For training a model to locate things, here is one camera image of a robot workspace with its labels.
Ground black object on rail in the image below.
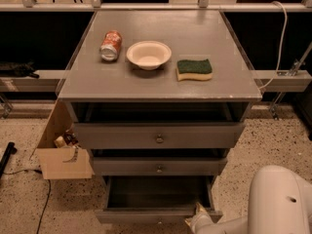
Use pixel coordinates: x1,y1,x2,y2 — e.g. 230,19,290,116
0,61,40,79

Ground grey drawer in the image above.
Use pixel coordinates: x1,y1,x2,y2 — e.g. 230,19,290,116
96,175,222,224
73,123,245,149
92,157,227,176

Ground metal frame rail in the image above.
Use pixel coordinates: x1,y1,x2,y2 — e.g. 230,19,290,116
0,0,312,12

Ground green yellow sponge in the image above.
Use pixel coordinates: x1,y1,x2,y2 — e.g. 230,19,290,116
176,58,213,81

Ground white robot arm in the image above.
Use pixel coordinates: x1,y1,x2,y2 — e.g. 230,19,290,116
185,166,312,234

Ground white paper bowl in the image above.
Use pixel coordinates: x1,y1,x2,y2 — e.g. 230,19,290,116
126,41,172,70

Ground orange soda can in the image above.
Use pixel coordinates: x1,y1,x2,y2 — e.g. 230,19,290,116
99,30,123,61

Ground grey top drawer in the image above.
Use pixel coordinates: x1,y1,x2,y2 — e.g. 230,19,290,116
73,123,245,149

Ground grey middle drawer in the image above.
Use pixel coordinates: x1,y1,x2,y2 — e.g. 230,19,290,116
92,157,227,176

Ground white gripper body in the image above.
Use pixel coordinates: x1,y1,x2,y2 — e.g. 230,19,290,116
184,212,214,234

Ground grey drawer cabinet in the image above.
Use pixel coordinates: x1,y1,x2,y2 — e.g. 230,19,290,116
58,9,263,197

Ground black pole on floor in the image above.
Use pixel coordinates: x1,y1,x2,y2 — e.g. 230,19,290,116
0,141,17,178

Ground snack packets in box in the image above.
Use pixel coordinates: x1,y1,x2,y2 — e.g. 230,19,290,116
54,130,79,148

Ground cardboard box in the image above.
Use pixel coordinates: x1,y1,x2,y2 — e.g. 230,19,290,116
35,100,93,179

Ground black floor cable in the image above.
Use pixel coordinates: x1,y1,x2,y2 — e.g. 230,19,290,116
2,168,53,234

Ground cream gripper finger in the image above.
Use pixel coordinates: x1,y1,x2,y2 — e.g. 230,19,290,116
195,202,207,214

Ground white cable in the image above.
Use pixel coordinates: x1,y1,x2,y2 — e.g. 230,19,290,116
258,0,290,91

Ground grey bottom drawer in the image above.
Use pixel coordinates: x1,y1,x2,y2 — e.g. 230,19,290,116
96,175,222,224

